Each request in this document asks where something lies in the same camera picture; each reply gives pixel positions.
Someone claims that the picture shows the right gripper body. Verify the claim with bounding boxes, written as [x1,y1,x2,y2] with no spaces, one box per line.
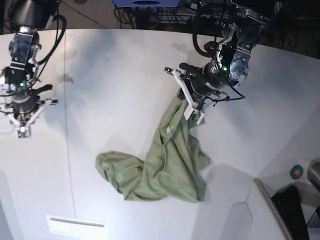
[0,84,53,120]

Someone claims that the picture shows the white label plate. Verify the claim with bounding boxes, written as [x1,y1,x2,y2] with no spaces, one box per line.
[46,215,109,240]

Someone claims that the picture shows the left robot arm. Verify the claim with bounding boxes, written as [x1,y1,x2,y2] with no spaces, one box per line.
[179,0,276,103]

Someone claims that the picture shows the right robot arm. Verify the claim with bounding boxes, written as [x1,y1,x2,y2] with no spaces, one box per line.
[0,0,67,121]

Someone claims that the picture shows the grey table edge rail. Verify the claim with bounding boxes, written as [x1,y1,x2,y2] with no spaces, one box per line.
[254,178,293,240]

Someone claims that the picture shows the black keyboard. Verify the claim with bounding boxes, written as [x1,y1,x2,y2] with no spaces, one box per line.
[271,185,310,240]

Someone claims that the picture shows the green tape roll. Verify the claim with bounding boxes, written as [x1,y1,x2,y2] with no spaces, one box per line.
[289,164,304,180]

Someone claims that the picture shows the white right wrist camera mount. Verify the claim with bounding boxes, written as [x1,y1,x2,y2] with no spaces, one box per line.
[0,98,59,139]

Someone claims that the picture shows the green t-shirt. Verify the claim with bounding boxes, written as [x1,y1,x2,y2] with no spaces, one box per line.
[95,99,210,204]

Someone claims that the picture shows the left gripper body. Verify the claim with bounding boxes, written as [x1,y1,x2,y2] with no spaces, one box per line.
[179,62,230,103]

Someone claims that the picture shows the metal cylinder cup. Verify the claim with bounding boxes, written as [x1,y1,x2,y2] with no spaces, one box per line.
[307,160,320,192]

